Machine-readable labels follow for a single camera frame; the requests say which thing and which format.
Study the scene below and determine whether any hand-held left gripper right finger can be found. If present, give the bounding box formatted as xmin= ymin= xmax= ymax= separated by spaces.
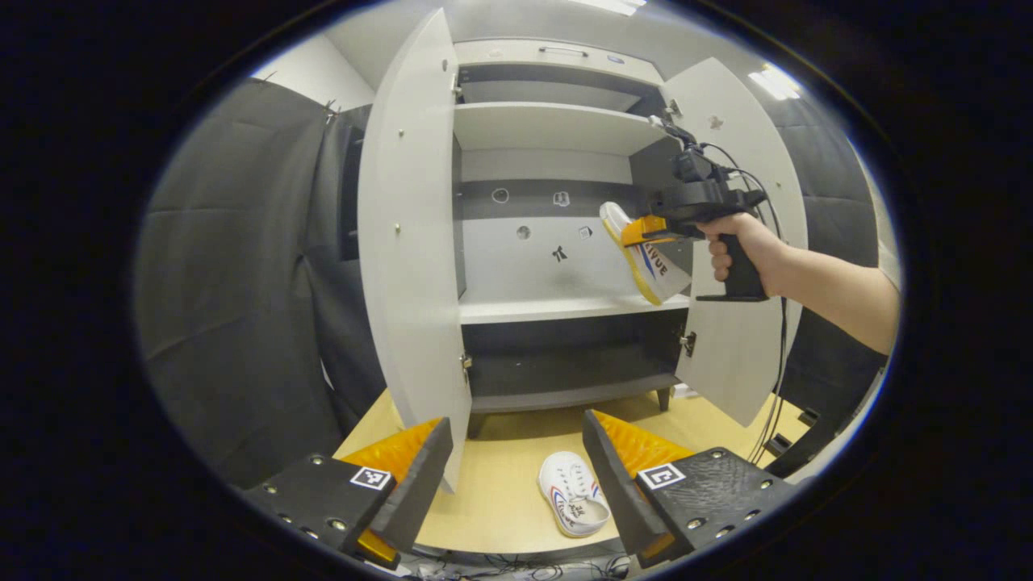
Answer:
xmin=583 ymin=410 xmax=796 ymax=570

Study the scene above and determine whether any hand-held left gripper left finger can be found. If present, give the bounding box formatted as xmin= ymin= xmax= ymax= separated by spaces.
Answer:
xmin=242 ymin=418 xmax=454 ymax=570

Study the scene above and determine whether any white striped shoe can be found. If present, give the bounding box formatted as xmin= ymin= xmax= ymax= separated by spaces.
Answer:
xmin=538 ymin=450 xmax=612 ymax=538
xmin=599 ymin=202 xmax=693 ymax=306

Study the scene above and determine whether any white shoe cabinet door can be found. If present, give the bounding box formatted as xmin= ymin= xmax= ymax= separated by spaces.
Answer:
xmin=662 ymin=56 xmax=808 ymax=428
xmin=358 ymin=8 xmax=473 ymax=493

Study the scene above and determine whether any black backdrop cloth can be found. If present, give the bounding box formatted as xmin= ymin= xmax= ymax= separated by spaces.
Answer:
xmin=133 ymin=77 xmax=889 ymax=489

